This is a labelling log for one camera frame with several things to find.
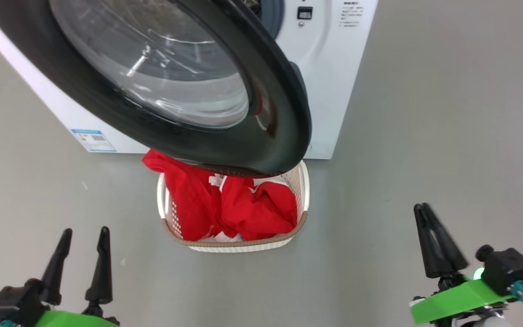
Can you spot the cream basket brown rim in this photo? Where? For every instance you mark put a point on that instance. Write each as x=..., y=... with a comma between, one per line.
x=243, y=245

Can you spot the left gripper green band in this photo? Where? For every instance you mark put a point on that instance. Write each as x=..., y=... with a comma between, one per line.
x=71, y=319

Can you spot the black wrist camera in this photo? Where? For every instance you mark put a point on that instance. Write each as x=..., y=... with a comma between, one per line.
x=14, y=304
x=506, y=270

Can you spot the red garment white trim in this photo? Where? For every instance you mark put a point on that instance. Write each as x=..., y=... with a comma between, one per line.
x=189, y=200
x=266, y=213

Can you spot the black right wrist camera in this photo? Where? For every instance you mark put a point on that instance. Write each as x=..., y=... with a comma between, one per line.
x=506, y=270

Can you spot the black door lock socket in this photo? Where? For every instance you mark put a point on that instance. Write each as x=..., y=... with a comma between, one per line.
x=304, y=12

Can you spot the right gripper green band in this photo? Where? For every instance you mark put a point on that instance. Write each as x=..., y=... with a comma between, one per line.
x=456, y=299

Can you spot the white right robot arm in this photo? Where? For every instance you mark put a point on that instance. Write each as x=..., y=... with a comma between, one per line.
x=488, y=321

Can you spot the blue energy label sticker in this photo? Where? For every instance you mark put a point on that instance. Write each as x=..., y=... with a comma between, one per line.
x=93, y=141

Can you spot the grey rubber door gasket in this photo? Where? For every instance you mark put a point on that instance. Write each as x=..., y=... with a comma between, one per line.
x=275, y=18

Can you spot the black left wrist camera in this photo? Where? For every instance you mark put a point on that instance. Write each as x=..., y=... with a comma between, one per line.
x=14, y=304

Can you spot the white front-load washing machine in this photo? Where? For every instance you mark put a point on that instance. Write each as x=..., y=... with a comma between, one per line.
x=334, y=68

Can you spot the black round glass washer door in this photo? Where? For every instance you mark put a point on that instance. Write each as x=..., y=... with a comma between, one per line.
x=284, y=136

